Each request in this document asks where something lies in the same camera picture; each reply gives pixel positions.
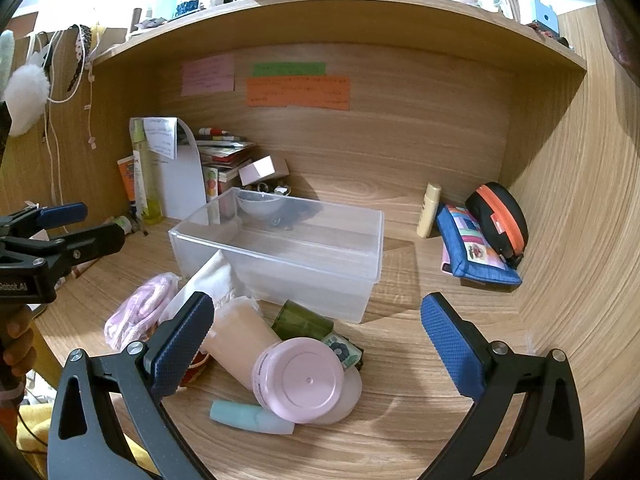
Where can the orange white tube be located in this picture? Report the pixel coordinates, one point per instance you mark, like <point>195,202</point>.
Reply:
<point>127,180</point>

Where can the patterned headband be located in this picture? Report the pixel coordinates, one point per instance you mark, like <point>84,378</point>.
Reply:
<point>84,55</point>

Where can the blue patchwork pouch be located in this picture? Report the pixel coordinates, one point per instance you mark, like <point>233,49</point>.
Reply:
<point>472,247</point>

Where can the yellow green spray bottle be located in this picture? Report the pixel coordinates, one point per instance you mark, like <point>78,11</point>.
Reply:
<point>147,185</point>

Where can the black orange zip case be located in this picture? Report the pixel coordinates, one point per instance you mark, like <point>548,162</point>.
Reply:
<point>500,217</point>

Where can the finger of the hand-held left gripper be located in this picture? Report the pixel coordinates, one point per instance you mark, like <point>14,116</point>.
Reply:
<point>92,241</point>
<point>62,212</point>

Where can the orange paper note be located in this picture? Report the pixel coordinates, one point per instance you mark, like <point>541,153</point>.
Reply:
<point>297,92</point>

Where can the mint green tube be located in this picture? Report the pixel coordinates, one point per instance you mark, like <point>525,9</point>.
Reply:
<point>245,416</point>

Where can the green paper note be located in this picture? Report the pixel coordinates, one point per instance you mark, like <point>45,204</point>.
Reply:
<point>289,68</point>

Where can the pink knitted pouch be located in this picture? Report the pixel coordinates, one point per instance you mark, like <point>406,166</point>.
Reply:
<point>135,310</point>

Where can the yellow cloth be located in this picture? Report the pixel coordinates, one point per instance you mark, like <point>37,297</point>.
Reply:
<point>100,450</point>

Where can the clear plastic storage box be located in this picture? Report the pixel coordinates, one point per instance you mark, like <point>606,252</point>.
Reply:
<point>295,255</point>

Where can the red white marker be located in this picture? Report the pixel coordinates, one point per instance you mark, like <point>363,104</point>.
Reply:
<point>215,132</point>

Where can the pink paper note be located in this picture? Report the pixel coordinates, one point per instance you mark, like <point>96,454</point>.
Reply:
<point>207,76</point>

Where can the translucent pink round lid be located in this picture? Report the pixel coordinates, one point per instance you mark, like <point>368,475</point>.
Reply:
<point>350,395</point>

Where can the white jar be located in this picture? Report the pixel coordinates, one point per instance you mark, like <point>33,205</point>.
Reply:
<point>295,375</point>

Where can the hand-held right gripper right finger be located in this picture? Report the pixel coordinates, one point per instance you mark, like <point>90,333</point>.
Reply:
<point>450,350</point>

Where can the small white box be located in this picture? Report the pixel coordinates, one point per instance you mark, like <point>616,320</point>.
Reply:
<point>262,170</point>

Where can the cream squeeze tube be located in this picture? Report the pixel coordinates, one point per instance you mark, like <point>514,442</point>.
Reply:
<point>429,210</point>

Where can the white paper file holder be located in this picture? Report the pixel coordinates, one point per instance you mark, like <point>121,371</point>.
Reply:
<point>175,180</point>

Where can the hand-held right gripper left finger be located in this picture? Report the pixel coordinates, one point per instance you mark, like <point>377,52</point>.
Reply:
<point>181,347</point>

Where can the wooden desktop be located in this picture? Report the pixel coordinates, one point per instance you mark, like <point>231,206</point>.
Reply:
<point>400,410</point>

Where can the row of small boxes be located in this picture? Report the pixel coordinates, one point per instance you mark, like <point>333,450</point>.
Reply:
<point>227,160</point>

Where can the person's left hand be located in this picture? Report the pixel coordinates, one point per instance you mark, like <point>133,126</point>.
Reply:
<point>19,345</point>

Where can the wooden shelf board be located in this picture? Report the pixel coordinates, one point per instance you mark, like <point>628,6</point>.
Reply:
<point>350,20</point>

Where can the floral print packet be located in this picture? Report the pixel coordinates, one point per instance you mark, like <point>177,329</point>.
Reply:
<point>345,350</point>

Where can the clear plastic bowl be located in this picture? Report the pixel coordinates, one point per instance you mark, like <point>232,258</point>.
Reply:
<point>257,205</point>

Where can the clear plastic bag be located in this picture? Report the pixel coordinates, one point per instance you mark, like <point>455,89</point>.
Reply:
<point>210,280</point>

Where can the green orange tube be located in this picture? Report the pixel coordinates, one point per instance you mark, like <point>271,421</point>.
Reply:
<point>119,222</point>

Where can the dark green bottle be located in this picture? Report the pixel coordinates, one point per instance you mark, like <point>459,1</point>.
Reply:
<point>300,322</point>

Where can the white fluffy pompom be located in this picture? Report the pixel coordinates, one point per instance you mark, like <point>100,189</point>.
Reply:
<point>26,97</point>

